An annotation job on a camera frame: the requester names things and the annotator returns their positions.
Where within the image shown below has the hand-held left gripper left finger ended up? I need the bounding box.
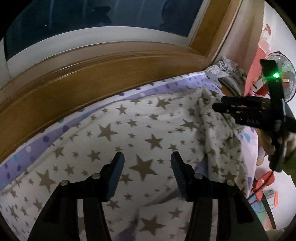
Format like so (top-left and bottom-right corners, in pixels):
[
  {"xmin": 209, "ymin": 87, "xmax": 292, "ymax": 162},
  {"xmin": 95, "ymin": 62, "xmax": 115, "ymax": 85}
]
[{"xmin": 28, "ymin": 152, "xmax": 125, "ymax": 241}]

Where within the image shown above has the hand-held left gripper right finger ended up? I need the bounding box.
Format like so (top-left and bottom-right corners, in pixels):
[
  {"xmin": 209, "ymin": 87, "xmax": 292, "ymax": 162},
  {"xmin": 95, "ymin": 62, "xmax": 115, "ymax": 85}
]
[{"xmin": 171, "ymin": 152, "xmax": 269, "ymax": 241}]

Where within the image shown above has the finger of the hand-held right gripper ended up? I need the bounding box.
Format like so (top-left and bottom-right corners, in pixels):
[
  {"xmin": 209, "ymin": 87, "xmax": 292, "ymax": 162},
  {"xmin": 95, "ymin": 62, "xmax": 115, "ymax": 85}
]
[
  {"xmin": 212, "ymin": 103, "xmax": 271, "ymax": 128},
  {"xmin": 221, "ymin": 96, "xmax": 271, "ymax": 108}
]

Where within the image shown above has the white star print cloth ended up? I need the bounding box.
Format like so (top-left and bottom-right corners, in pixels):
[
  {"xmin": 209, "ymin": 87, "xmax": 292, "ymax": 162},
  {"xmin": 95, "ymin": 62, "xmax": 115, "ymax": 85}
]
[{"xmin": 0, "ymin": 87, "xmax": 255, "ymax": 241}]

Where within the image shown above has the person's right hand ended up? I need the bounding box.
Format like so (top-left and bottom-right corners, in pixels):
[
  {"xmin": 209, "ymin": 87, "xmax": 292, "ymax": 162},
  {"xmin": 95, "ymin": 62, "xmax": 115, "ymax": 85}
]
[{"xmin": 259, "ymin": 130, "xmax": 276, "ymax": 156}]

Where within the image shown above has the grey folded cloth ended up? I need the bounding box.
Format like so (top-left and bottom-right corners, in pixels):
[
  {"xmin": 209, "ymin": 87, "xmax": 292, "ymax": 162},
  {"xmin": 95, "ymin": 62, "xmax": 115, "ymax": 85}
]
[{"xmin": 218, "ymin": 69, "xmax": 247, "ymax": 96}]

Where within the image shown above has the standing electric fan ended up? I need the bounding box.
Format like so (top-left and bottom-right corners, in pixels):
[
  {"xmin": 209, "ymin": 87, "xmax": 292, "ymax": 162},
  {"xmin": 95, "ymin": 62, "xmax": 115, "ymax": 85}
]
[{"xmin": 261, "ymin": 52, "xmax": 296, "ymax": 103}]

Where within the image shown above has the pink towel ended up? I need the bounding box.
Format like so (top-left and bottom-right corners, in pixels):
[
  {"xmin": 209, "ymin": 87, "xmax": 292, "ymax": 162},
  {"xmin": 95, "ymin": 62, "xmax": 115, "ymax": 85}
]
[{"xmin": 245, "ymin": 23, "xmax": 274, "ymax": 96}]

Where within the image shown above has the grey striped cloth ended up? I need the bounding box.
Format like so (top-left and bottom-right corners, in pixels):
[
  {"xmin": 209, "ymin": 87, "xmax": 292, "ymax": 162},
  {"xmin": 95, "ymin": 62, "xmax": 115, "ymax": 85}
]
[{"xmin": 205, "ymin": 56, "xmax": 238, "ymax": 82}]

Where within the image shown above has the purple dotted bed sheet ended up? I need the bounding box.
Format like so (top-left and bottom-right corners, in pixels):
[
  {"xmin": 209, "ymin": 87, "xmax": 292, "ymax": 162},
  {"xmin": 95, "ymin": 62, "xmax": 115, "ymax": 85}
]
[{"xmin": 0, "ymin": 71, "xmax": 264, "ymax": 241}]

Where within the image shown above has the window with white frame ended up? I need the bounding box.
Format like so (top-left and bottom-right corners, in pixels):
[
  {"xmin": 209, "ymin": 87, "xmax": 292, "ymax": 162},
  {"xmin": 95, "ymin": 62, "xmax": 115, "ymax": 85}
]
[{"xmin": 0, "ymin": 0, "xmax": 232, "ymax": 78}]

